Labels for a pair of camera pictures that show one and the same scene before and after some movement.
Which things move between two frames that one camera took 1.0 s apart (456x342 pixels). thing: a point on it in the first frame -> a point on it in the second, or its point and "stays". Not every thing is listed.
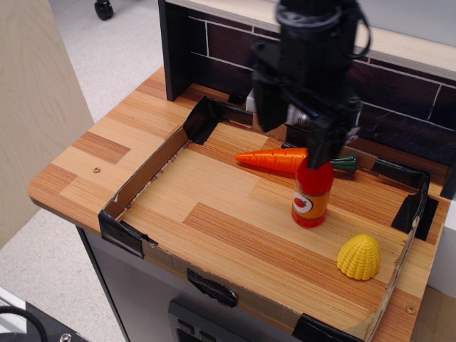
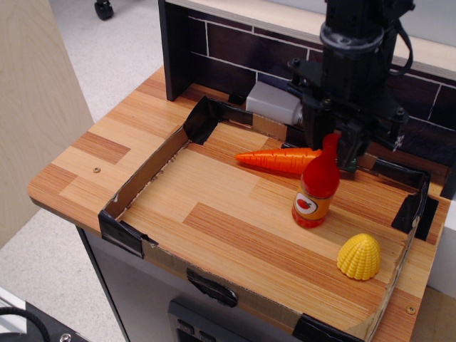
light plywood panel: x=41 y=109 stays
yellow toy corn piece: x=360 y=257 stays
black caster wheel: x=104 y=9 stays
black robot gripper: x=311 y=68 -> x=352 y=87
